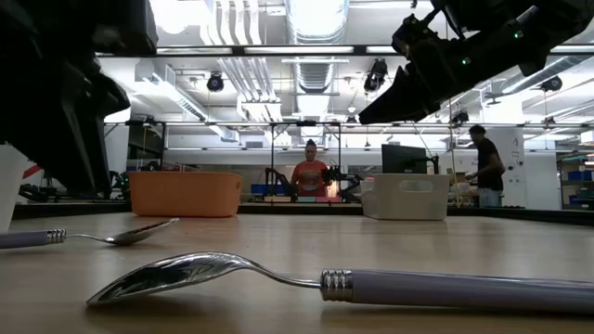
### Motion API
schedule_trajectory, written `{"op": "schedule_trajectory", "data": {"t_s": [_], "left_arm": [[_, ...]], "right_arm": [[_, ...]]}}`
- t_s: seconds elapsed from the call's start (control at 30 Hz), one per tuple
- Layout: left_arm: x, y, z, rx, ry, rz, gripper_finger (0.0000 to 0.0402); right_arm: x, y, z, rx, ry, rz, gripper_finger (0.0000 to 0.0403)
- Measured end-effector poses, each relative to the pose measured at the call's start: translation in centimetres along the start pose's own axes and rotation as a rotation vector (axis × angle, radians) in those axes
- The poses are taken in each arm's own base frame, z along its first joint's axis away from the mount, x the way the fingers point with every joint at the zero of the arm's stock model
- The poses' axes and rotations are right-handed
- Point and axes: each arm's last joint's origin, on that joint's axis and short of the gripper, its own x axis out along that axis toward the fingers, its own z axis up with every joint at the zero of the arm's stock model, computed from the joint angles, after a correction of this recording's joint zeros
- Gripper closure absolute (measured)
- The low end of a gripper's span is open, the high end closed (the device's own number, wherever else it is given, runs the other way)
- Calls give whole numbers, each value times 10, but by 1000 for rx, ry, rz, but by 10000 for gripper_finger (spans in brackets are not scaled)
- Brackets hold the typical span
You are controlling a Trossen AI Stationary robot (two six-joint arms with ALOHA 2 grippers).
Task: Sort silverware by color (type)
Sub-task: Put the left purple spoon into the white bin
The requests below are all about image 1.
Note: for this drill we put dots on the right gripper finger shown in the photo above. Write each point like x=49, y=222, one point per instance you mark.
x=408, y=99

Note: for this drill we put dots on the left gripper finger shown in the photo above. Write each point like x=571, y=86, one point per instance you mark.
x=60, y=130

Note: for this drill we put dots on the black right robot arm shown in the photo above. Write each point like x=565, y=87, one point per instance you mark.
x=557, y=18

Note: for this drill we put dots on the black ceiling spotlight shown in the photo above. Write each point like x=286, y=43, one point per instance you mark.
x=376, y=76
x=215, y=82
x=552, y=83

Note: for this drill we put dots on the black computer monitor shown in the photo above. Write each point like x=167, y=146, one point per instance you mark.
x=401, y=158

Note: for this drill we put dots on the white plastic bin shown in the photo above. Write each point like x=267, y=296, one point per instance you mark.
x=9, y=195

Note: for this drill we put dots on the light grey plastic bin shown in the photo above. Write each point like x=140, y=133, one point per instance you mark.
x=404, y=201

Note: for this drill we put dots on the person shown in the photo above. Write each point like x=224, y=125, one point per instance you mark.
x=310, y=178
x=489, y=162

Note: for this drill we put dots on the distant robot station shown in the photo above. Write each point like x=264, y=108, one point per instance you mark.
x=343, y=181
x=276, y=183

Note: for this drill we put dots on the overhead light bar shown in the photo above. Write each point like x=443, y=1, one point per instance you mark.
x=297, y=49

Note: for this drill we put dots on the orange plastic bin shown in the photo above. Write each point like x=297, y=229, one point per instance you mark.
x=185, y=195

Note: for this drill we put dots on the shelf with blue bins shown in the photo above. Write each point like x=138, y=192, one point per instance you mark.
x=580, y=176

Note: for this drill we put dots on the black hanging camera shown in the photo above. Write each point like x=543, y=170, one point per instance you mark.
x=459, y=118

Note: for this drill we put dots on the silver ventilation duct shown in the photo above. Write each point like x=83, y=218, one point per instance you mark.
x=315, y=69

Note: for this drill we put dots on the distant black frame stand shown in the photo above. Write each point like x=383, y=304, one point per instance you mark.
x=272, y=153

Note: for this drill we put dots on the black aluminium table frame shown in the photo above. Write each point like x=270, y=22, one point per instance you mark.
x=301, y=209

